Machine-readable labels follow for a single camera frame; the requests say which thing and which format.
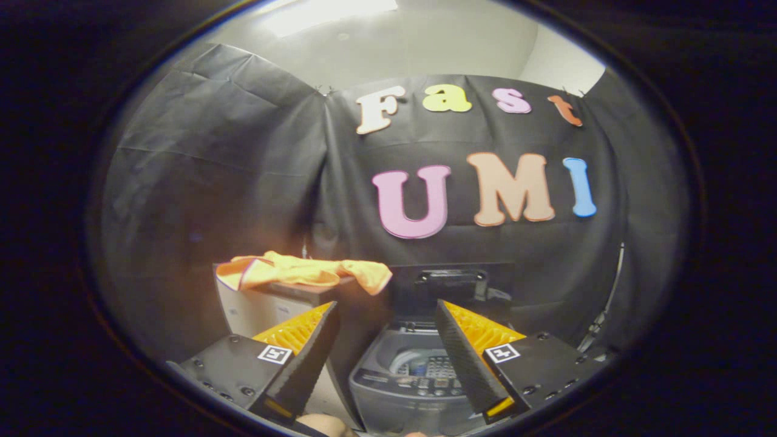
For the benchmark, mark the black backdrop cloth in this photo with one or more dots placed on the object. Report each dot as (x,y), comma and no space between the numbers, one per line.
(243,182)

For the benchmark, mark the orange garment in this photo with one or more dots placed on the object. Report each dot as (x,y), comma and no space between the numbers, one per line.
(291,270)

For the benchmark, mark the grey washing machine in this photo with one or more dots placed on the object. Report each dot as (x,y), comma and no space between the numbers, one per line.
(394,388)

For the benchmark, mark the white and dark cabinet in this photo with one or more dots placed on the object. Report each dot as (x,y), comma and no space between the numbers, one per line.
(358,315)

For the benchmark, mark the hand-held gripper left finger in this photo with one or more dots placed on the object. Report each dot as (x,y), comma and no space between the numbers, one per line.
(303,364)

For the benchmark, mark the dark washing machine lid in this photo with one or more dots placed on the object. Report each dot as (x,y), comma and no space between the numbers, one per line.
(449,282)

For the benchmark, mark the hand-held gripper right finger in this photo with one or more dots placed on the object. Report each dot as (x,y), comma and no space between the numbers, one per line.
(467,364)

